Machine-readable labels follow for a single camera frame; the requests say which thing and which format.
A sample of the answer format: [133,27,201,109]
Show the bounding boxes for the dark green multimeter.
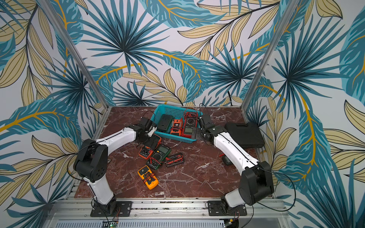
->
[157,114,174,133]

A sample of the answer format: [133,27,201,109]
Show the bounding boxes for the red black large multimeter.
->
[182,109,199,135]

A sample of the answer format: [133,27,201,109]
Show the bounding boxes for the red clamp multimeter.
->
[182,134,196,140]

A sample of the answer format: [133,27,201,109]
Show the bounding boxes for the orange black multimeter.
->
[138,134,162,160]

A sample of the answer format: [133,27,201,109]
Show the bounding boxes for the orange clamp multimeter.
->
[170,118,183,136]

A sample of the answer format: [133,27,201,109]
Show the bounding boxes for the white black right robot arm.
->
[198,115,274,208]

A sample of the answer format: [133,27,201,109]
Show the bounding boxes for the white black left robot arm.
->
[73,117,157,215]

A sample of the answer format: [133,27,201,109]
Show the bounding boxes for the green black multimeter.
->
[146,144,171,170]

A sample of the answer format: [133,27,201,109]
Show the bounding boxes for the teal plastic basket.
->
[152,104,202,143]

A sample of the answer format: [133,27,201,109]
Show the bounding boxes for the small black multimeter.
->
[220,154,233,166]

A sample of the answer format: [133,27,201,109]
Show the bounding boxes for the yellow multimeter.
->
[137,166,159,190]

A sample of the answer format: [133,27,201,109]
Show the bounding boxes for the black plastic tool case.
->
[224,122,265,149]

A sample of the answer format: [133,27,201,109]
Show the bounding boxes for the small black red tester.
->
[164,153,184,167]

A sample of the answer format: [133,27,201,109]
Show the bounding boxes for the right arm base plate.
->
[205,200,247,217]

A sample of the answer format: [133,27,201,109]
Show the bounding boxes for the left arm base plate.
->
[90,201,132,218]

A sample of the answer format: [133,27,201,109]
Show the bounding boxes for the aluminium front rail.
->
[43,198,293,228]

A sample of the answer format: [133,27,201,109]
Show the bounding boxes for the right corner metal post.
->
[241,1,299,114]

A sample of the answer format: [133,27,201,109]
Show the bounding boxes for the corner metal post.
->
[241,1,299,114]
[39,0,109,109]

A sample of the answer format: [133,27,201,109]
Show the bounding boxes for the left corner metal post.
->
[39,0,109,109]

